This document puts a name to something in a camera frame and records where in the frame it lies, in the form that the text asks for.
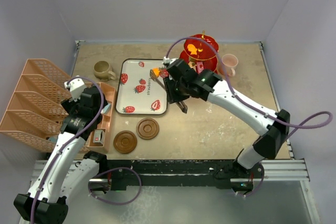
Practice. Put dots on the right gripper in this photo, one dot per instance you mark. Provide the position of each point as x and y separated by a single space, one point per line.
172 97

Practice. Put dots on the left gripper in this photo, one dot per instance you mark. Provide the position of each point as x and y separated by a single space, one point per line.
71 104

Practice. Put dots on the yellow cake slice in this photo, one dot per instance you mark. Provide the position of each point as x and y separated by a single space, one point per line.
192 65

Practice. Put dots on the metal tongs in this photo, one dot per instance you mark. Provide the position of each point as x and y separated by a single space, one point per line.
159 80

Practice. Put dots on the pink cake slice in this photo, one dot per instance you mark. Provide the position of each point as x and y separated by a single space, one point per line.
199 67

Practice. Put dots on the orange fish cake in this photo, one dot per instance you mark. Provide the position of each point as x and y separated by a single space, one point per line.
193 50
156 72

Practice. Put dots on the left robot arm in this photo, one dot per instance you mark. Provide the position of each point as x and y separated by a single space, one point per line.
48 198

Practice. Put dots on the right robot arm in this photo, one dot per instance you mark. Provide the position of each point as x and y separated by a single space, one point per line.
267 123

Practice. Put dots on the small grey box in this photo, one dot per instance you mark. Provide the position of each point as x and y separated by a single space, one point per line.
98 137

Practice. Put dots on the red three-tier cake stand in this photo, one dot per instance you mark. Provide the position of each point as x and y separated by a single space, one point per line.
205 53

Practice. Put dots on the beige ceramic mug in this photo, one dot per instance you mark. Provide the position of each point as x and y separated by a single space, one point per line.
103 71

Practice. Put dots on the white strawberry tray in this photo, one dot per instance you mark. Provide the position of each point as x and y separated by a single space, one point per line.
138 94

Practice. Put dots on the pink desk organizer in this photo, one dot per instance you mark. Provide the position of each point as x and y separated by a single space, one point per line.
34 114

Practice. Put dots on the pink mug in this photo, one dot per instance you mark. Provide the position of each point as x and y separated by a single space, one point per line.
228 63

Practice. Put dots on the brown wooden coaster left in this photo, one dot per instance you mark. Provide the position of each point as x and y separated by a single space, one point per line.
125 142

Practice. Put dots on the brown wooden coaster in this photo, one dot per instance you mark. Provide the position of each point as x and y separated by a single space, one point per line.
125 142
147 128

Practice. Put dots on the brown wooden coaster right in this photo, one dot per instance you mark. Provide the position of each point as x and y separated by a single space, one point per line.
147 128

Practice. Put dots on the black base frame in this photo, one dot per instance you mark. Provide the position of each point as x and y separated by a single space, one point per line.
218 173

